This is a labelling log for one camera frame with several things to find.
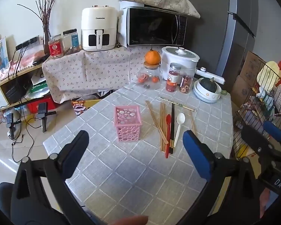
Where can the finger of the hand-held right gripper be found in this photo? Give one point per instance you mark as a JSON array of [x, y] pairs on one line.
[[256, 141], [273, 131]]

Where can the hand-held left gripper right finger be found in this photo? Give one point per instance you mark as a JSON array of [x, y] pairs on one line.
[[197, 155]]

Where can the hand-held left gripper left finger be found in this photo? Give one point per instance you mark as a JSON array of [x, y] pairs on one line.
[[75, 146]]

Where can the plain wooden chopstick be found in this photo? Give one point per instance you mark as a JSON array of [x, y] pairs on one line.
[[154, 119], [192, 123], [164, 126], [158, 119]]

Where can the black chopstick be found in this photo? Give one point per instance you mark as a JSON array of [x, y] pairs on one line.
[[171, 131], [173, 126]]

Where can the red plastic spoon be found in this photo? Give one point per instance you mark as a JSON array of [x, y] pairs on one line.
[[168, 131]]

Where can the white plastic spoon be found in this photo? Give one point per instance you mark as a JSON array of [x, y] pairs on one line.
[[180, 119]]

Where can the patterned green-banded chopstick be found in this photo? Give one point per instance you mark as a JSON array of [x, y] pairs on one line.
[[178, 104]]

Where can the pink perforated utensil basket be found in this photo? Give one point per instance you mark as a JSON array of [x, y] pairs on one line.
[[128, 124]]

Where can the person's right hand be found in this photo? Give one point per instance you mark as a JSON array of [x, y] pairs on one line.
[[265, 202]]

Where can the person's left hand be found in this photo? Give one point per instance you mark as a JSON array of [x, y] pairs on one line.
[[128, 220]]

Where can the black stand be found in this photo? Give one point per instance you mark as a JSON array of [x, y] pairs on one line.
[[42, 114], [12, 124]]

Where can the red box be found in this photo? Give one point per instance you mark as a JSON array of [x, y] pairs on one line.
[[34, 105]]

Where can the grey checked tablecloth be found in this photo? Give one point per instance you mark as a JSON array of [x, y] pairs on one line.
[[131, 168]]

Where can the white bowl with flower print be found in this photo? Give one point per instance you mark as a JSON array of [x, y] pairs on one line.
[[207, 95]]

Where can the cardboard box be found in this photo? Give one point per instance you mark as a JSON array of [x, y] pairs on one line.
[[250, 70]]

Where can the dark green squash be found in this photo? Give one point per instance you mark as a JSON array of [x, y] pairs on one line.
[[208, 84]]

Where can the jar of dried fruit rings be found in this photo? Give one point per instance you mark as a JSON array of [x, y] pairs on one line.
[[186, 84]]

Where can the floral cabinet cloth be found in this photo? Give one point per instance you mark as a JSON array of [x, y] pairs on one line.
[[91, 70]]

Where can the jar of red berries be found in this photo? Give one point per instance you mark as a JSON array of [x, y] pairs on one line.
[[173, 77]]

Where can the small orange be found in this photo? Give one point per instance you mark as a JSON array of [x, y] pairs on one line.
[[155, 79], [142, 79]]

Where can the person's dark trouser leg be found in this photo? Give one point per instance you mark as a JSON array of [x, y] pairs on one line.
[[2, 199]]

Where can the glass jar with wooden lid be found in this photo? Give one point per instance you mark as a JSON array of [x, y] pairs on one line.
[[149, 77]]

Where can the wooden low cabinet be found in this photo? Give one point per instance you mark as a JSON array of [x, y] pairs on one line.
[[4, 84]]

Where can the white electric cooking pot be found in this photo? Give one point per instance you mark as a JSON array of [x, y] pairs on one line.
[[178, 61]]

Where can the red label jar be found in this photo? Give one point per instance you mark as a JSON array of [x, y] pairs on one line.
[[56, 48]]

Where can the clear jar with black lid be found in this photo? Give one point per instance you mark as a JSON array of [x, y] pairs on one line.
[[71, 42]]

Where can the large orange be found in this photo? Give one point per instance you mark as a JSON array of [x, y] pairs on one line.
[[152, 57]]

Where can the black power strip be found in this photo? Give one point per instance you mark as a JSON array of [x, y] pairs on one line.
[[25, 44]]

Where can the white air fryer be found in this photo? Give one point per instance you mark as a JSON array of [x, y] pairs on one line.
[[98, 28]]

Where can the grey refrigerator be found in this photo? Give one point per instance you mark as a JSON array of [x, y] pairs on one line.
[[206, 28]]

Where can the glass vase with bare branches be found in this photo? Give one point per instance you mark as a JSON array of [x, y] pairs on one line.
[[46, 23]]

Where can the black and white microwave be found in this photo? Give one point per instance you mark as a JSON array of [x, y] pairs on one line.
[[154, 27]]

